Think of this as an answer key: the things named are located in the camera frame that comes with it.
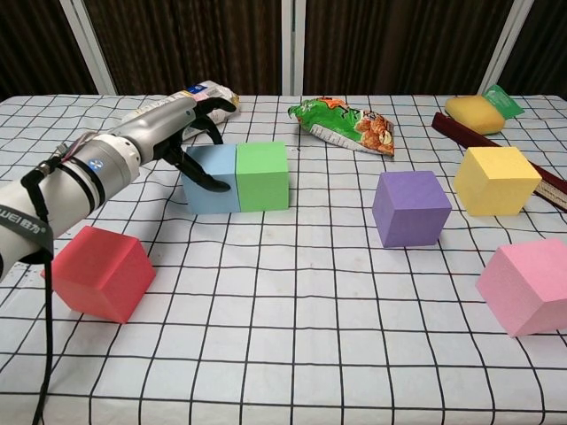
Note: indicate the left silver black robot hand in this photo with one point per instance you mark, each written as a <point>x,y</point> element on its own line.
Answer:
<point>164,124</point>

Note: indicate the blue foam cube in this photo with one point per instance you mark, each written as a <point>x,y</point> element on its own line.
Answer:
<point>208,201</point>

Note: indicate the red foam cube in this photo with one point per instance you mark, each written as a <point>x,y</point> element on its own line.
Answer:
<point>102,279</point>

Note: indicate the purple foam cube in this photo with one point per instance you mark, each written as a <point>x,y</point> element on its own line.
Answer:
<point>407,212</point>

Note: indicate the pink foam cube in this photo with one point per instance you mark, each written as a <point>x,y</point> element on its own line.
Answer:
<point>522,283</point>

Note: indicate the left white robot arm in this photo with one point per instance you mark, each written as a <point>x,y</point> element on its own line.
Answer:
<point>111,166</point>

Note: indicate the white cracker package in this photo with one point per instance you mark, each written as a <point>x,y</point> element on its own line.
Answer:
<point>221,90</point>

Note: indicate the green foam cube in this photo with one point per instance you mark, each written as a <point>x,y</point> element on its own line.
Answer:
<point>263,181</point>

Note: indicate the green snack bag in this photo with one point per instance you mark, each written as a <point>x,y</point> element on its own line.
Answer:
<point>345,124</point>

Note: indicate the white black checkered tablecloth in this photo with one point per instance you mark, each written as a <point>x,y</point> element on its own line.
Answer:
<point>283,310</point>

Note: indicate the dark red folded fan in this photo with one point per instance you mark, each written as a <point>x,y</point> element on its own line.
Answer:
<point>456,130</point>

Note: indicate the yellow sponge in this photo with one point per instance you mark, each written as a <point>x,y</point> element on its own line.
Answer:
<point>474,114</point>

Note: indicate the yellow foam cube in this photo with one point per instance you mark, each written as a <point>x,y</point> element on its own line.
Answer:
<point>491,181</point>

